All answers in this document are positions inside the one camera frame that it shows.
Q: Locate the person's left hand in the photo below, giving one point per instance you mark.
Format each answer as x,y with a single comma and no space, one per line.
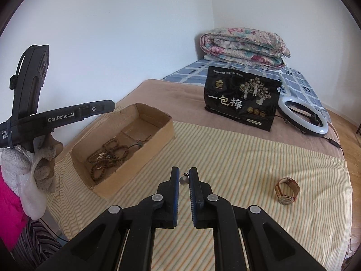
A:
42,172

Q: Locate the small silver ball pendant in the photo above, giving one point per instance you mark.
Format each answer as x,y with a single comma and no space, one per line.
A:
183,180

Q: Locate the striped black white clothing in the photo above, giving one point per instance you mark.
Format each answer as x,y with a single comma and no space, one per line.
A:
36,245

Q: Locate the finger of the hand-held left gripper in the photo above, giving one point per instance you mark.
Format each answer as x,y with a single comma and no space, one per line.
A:
98,107

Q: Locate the cardboard box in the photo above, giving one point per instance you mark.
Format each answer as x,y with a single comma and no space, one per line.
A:
158,135

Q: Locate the folded floral quilt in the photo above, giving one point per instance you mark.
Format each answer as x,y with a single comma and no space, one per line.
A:
242,45

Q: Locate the striped yellow cloth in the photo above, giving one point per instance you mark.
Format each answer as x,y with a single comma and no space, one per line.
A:
239,158

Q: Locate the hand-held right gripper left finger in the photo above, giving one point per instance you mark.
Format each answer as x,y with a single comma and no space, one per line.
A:
174,192

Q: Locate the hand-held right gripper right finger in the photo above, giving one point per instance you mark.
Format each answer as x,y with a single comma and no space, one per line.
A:
194,194

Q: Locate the black snack bag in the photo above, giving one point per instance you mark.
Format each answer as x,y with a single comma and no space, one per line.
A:
239,101

